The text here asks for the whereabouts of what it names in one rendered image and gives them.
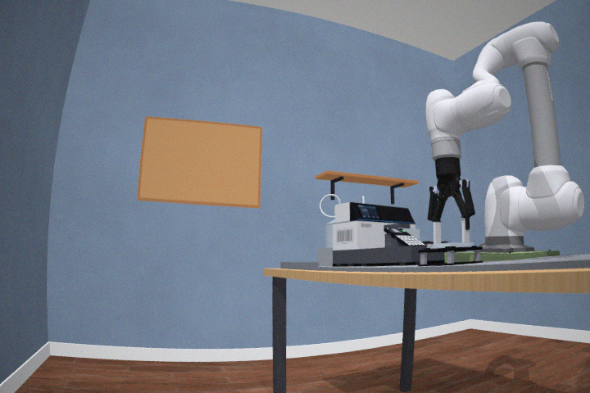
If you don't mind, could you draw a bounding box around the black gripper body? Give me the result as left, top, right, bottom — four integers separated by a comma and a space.
435, 157, 461, 197

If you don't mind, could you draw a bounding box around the grey l-shaped raised edge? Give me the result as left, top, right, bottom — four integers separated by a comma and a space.
280, 262, 320, 271

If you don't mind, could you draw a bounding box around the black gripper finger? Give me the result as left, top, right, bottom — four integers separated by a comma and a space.
428, 184, 448, 243
447, 179, 475, 242

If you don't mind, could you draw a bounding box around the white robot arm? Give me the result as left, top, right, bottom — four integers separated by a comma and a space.
426, 22, 584, 252

